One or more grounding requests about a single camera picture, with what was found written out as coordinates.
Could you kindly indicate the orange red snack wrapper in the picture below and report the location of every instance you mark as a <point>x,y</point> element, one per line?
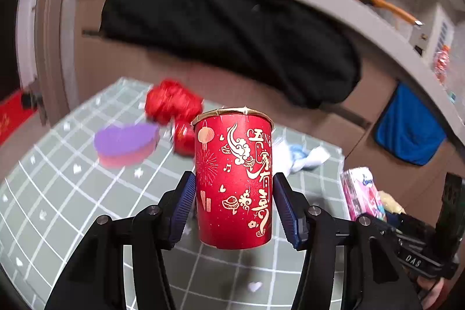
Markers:
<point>441,63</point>

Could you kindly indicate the crumpled red foil wrapper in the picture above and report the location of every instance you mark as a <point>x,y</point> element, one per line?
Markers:
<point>170,101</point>

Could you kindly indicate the person's right hand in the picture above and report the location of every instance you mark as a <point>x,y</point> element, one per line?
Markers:
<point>432,290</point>

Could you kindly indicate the green checked mat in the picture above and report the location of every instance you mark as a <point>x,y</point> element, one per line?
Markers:
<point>72,193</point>

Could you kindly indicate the blue cloth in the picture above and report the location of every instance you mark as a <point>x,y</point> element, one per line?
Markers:
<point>407,128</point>

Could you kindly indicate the pink tissue packet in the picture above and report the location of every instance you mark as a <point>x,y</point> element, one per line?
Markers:
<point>361,193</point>

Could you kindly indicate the red paper cup gold print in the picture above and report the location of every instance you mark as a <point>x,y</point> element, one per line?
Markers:
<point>232,186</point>

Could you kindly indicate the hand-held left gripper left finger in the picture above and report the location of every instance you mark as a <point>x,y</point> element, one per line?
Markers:
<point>183,203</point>

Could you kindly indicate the white appliance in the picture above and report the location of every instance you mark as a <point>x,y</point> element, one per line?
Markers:
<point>439,34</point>

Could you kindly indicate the black cloth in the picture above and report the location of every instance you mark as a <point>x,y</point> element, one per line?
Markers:
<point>218,30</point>

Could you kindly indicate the pale yellow crumpled bag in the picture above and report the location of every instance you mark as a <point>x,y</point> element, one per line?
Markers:
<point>391,203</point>

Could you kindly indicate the crumpled white blue tissue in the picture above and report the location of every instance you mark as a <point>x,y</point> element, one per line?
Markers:
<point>308,157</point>

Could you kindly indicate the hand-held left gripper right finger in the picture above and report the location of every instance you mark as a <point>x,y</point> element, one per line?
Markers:
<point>285,203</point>

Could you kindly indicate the purple and pink sponge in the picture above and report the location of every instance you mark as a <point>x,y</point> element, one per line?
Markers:
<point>123,141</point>

